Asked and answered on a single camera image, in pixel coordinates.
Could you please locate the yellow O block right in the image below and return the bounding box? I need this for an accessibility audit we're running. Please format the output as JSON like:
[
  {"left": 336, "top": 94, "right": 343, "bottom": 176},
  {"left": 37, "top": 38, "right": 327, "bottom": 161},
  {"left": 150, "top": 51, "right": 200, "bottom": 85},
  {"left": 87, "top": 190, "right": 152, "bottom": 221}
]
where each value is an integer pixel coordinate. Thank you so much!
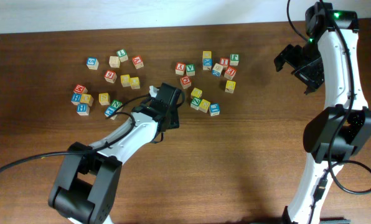
[{"left": 199, "top": 99, "right": 210, "bottom": 113}]

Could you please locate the green J block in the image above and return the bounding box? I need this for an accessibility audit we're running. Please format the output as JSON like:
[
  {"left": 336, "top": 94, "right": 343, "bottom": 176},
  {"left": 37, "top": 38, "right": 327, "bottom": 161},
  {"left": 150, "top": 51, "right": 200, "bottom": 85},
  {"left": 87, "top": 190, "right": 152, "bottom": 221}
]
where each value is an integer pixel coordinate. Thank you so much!
[{"left": 230, "top": 54, "right": 240, "bottom": 66}]

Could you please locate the blue H block upper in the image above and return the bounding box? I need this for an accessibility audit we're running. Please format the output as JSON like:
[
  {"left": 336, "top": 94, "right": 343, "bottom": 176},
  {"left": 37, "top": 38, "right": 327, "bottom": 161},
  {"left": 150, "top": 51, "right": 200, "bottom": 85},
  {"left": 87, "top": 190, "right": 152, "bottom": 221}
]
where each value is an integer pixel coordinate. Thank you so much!
[{"left": 71, "top": 93, "right": 82, "bottom": 105}]

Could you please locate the yellow S block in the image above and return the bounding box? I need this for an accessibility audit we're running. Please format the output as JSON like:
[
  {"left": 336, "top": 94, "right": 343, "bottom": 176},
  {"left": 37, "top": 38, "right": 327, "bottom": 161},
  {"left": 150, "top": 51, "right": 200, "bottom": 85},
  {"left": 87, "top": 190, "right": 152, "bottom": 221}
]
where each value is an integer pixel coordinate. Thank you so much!
[{"left": 98, "top": 93, "right": 110, "bottom": 106}]

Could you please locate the blue H block lower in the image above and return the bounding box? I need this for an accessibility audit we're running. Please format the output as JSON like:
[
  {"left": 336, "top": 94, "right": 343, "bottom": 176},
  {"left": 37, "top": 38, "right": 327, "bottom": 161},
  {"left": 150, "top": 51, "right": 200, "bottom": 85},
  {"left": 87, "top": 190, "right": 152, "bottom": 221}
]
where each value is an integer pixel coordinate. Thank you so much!
[{"left": 77, "top": 103, "right": 90, "bottom": 116}]

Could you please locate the blue P block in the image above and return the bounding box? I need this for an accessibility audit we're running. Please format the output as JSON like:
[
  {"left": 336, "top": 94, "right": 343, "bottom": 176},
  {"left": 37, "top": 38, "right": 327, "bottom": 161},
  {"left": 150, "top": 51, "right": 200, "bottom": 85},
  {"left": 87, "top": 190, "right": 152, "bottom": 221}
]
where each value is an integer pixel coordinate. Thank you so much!
[{"left": 105, "top": 106, "right": 118, "bottom": 120}]

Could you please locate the green V block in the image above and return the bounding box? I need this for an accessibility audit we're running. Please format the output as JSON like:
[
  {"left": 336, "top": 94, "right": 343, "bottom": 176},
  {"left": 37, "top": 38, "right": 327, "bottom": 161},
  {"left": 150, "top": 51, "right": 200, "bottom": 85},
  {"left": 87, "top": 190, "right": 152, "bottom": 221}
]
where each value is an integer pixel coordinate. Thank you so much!
[{"left": 185, "top": 64, "right": 195, "bottom": 77}]

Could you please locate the yellow top block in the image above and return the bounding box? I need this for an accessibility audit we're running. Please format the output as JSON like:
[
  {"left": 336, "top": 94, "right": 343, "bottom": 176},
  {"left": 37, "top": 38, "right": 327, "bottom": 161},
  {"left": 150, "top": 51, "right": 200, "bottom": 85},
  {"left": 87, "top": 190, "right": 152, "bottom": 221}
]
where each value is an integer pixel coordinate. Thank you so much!
[{"left": 202, "top": 51, "right": 212, "bottom": 59}]

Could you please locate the red 6 block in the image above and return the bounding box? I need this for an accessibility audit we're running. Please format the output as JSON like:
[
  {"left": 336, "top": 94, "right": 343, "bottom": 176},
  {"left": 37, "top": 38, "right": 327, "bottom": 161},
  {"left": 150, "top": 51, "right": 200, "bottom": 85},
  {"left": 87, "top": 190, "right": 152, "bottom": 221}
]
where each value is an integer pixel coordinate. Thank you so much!
[{"left": 104, "top": 70, "right": 117, "bottom": 83}]

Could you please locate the plain wooden block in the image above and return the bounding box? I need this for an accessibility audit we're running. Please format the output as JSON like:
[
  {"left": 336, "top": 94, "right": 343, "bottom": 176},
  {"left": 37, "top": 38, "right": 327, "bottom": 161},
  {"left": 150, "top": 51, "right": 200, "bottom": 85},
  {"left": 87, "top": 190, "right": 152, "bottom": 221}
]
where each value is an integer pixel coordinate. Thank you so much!
[{"left": 109, "top": 56, "right": 121, "bottom": 68}]

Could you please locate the blue X block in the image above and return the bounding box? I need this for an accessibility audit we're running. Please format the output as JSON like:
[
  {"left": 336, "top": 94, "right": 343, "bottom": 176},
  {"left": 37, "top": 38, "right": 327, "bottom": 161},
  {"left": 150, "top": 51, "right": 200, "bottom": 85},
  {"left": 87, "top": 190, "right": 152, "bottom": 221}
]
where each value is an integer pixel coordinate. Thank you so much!
[{"left": 202, "top": 58, "right": 212, "bottom": 70}]

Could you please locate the red A block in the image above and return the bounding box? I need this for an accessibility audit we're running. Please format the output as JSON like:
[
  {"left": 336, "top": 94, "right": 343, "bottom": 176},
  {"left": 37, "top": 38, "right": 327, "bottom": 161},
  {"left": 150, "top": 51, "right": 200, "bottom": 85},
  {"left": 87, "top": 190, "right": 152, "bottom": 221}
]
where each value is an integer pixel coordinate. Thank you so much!
[{"left": 132, "top": 55, "right": 144, "bottom": 69}]

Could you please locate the yellow block right of pair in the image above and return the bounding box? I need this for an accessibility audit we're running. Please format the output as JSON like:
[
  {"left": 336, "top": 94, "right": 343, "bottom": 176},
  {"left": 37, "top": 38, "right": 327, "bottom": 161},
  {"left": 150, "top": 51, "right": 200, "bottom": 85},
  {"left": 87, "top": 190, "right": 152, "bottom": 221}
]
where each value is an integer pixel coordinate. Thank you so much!
[{"left": 130, "top": 77, "right": 140, "bottom": 90}]

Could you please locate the blue edged tilted block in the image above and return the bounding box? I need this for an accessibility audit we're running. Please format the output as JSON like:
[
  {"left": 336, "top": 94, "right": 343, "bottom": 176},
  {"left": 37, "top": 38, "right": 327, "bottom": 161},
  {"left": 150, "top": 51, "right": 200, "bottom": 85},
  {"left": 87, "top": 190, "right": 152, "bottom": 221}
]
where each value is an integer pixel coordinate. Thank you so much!
[{"left": 212, "top": 63, "right": 223, "bottom": 77}]

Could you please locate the green L block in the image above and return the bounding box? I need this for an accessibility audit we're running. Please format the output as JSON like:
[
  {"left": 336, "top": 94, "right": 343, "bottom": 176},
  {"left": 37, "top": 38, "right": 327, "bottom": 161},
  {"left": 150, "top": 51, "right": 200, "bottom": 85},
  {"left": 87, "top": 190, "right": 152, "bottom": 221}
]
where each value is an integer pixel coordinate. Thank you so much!
[{"left": 116, "top": 49, "right": 128, "bottom": 62}]

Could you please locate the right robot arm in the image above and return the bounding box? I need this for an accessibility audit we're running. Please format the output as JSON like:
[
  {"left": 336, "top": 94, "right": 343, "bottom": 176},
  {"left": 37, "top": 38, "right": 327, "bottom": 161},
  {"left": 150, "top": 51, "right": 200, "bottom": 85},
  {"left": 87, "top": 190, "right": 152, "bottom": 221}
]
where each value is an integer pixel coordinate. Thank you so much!
[{"left": 274, "top": 1, "right": 371, "bottom": 223}]

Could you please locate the yellow K block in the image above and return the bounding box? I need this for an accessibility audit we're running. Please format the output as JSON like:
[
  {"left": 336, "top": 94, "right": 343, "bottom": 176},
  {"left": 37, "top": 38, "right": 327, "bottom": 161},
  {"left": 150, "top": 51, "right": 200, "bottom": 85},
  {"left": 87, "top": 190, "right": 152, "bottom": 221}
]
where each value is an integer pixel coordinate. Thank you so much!
[{"left": 225, "top": 80, "right": 236, "bottom": 93}]

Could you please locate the green N block left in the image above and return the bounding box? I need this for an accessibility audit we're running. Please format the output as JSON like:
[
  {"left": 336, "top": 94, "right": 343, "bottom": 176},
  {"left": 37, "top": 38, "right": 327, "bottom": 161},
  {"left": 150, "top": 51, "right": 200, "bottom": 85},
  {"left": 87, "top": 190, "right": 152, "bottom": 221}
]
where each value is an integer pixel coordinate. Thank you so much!
[{"left": 110, "top": 100, "right": 123, "bottom": 111}]

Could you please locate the blue h block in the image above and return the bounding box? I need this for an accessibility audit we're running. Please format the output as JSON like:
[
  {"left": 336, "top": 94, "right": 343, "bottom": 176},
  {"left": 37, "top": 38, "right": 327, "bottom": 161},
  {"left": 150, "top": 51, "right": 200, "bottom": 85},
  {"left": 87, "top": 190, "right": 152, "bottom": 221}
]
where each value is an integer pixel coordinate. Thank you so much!
[
  {"left": 71, "top": 93, "right": 82, "bottom": 105},
  {"left": 77, "top": 103, "right": 90, "bottom": 116}
]

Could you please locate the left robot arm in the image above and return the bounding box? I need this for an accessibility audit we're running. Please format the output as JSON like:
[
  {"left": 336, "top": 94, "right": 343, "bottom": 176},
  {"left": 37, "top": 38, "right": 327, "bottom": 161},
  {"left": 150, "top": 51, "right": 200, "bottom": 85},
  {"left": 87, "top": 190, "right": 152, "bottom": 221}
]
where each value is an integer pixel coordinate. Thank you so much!
[{"left": 48, "top": 83, "right": 186, "bottom": 224}]

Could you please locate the yellow block of pair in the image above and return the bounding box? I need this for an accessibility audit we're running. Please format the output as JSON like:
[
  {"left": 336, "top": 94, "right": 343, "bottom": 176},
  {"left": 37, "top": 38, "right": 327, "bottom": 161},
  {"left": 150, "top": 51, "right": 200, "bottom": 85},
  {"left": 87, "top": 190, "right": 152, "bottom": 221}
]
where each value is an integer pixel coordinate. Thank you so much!
[
  {"left": 130, "top": 77, "right": 140, "bottom": 90},
  {"left": 120, "top": 74, "right": 131, "bottom": 87}
]

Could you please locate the green n block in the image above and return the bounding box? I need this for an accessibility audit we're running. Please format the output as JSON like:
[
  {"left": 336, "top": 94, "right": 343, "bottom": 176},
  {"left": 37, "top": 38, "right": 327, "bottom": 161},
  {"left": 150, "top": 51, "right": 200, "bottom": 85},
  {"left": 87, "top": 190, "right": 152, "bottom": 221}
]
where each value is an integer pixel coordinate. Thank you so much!
[
  {"left": 110, "top": 100, "right": 123, "bottom": 111},
  {"left": 190, "top": 97, "right": 202, "bottom": 110}
]

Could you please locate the blue L block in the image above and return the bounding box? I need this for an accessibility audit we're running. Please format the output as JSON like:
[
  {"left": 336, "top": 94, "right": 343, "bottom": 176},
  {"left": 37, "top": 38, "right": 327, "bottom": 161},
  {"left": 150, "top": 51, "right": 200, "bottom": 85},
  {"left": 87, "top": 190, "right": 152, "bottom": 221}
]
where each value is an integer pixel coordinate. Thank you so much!
[{"left": 209, "top": 103, "right": 220, "bottom": 116}]

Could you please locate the green N block right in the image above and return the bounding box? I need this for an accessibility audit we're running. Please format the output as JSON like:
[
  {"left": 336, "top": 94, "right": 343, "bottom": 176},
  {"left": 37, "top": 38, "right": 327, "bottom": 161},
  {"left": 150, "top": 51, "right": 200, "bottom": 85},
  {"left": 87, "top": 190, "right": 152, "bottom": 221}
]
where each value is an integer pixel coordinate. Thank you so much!
[{"left": 190, "top": 97, "right": 202, "bottom": 110}]

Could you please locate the red I block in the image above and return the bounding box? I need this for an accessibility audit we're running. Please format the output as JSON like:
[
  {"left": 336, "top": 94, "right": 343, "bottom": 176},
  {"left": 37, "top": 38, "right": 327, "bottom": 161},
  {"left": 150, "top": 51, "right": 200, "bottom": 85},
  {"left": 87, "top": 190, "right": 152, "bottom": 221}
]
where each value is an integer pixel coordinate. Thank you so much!
[{"left": 219, "top": 58, "right": 230, "bottom": 69}]

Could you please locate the red Y block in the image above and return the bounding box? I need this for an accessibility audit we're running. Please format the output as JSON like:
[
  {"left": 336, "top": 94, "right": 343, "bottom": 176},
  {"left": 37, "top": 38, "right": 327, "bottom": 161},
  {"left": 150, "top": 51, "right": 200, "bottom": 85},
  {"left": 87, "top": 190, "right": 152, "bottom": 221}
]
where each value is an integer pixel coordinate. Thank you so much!
[{"left": 175, "top": 62, "right": 186, "bottom": 75}]

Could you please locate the yellow Z block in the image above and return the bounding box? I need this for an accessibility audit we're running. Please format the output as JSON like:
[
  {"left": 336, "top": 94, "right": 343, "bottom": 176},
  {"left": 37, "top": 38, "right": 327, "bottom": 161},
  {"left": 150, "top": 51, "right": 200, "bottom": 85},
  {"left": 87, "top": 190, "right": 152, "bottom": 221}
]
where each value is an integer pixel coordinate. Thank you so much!
[{"left": 190, "top": 88, "right": 203, "bottom": 99}]

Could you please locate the yellow block left of pair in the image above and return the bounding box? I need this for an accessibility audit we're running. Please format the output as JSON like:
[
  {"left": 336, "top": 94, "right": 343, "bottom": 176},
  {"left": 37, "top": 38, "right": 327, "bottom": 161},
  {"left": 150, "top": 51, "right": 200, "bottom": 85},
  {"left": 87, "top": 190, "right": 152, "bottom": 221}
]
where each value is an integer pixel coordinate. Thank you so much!
[{"left": 120, "top": 74, "right": 131, "bottom": 87}]

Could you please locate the red E block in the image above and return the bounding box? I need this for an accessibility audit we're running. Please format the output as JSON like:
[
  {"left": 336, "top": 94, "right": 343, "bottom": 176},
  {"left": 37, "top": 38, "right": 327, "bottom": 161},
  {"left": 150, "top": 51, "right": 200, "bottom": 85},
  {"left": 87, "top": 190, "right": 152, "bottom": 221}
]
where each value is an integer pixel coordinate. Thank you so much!
[{"left": 224, "top": 67, "right": 237, "bottom": 80}]

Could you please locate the yellow o block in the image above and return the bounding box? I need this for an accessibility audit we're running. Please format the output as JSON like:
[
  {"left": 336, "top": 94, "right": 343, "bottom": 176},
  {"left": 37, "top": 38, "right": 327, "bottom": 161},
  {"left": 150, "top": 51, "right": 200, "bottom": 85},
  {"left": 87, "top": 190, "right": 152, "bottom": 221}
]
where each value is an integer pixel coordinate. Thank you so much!
[
  {"left": 199, "top": 99, "right": 210, "bottom": 113},
  {"left": 80, "top": 94, "right": 94, "bottom": 106}
]

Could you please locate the blue number 5 block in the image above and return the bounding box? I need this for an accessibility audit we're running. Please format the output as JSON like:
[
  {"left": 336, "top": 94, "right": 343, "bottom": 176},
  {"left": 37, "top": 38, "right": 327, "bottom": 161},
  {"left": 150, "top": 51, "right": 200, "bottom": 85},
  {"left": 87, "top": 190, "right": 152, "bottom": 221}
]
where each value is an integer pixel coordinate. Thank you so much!
[{"left": 87, "top": 57, "right": 99, "bottom": 70}]

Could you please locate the red M block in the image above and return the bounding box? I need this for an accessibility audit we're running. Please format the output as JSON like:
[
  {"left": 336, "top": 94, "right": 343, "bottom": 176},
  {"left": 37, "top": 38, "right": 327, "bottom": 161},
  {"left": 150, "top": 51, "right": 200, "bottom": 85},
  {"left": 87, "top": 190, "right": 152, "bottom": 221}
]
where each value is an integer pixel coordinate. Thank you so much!
[{"left": 73, "top": 84, "right": 88, "bottom": 95}]

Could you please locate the red C block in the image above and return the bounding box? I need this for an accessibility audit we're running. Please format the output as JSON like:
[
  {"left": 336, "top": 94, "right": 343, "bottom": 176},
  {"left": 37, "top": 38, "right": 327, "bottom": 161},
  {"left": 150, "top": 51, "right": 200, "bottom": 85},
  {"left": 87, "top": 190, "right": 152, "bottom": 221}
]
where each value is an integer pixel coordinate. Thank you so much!
[{"left": 180, "top": 76, "right": 192, "bottom": 89}]

